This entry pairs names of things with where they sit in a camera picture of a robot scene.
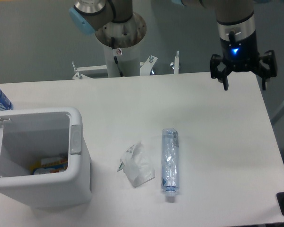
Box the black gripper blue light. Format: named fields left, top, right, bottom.
left=210, top=31, right=278, bottom=90

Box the crushed clear plastic bottle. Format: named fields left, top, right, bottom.
left=161, top=128, right=180, bottom=200

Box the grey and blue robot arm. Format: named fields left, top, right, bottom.
left=69, top=0, right=277, bottom=90

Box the white plastic trash can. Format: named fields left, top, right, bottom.
left=0, top=107, right=92, bottom=208

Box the colourful packaging in bin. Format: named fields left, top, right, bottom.
left=30, top=155, right=68, bottom=175

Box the white metal base frame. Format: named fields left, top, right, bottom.
left=71, top=50, right=182, bottom=80

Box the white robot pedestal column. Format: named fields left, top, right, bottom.
left=94, top=11, right=147, bottom=78

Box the black cable on pedestal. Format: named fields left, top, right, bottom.
left=110, top=36, right=124, bottom=78

